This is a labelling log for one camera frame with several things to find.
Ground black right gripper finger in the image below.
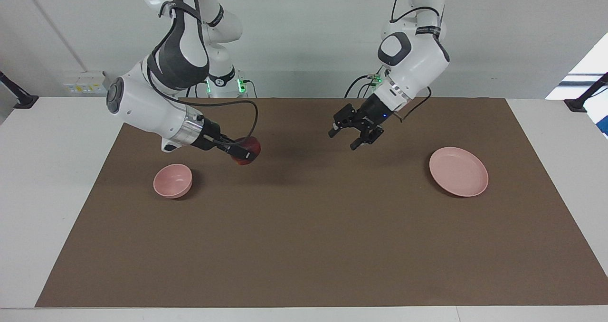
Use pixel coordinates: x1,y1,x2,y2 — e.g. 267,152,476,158
216,136,256,161

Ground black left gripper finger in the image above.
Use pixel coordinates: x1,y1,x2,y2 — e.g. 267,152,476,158
350,125,385,151
327,103,357,139

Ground dark red apple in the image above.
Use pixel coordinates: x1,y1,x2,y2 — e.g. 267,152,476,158
234,136,262,166

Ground pink bowl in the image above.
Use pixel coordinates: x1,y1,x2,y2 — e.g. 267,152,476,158
152,163,194,199

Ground pink plate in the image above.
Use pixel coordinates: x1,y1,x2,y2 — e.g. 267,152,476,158
429,146,489,198

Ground brown table mat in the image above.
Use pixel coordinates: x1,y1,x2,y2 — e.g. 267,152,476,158
35,97,608,308

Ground black base cables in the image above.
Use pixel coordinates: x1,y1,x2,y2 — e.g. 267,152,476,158
345,72,381,99

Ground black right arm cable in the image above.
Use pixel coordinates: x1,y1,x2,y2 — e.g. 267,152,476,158
146,66,260,146

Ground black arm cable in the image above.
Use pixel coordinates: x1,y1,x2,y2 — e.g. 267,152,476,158
390,0,442,123
146,66,260,146

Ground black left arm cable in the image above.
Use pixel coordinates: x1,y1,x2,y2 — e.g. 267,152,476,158
390,0,442,123

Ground white wall socket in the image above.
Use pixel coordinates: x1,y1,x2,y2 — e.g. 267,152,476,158
63,71,109,95

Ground black clamp mount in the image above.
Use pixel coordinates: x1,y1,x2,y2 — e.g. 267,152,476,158
563,72,608,113
0,71,40,110

